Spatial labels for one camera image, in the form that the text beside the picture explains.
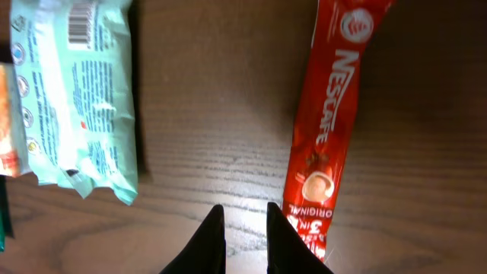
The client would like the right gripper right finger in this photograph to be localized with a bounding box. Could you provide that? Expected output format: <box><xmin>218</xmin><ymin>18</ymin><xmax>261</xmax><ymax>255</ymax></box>
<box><xmin>266</xmin><ymin>202</ymin><xmax>333</xmax><ymax>274</ymax></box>

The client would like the red snack bar wrapper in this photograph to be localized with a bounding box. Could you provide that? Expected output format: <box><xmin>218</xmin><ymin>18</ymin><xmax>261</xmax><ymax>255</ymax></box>
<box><xmin>282</xmin><ymin>0</ymin><xmax>393</xmax><ymax>261</ymax></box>

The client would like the orange tissue pack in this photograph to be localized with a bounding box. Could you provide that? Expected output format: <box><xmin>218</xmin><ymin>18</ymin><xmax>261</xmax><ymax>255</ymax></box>
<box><xmin>0</xmin><ymin>63</ymin><xmax>30</xmax><ymax>177</ymax></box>

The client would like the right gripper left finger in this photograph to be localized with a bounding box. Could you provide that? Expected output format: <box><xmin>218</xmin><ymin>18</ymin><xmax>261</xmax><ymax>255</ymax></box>
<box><xmin>160</xmin><ymin>205</ymin><xmax>226</xmax><ymax>274</ymax></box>

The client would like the green 3M gloves package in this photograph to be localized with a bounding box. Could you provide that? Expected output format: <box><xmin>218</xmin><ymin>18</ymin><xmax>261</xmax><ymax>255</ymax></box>
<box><xmin>0</xmin><ymin>175</ymin><xmax>14</xmax><ymax>253</ymax></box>

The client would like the mint green wipes packet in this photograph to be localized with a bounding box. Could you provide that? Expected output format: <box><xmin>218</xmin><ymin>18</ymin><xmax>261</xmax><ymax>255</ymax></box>
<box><xmin>10</xmin><ymin>0</ymin><xmax>138</xmax><ymax>204</ymax></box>

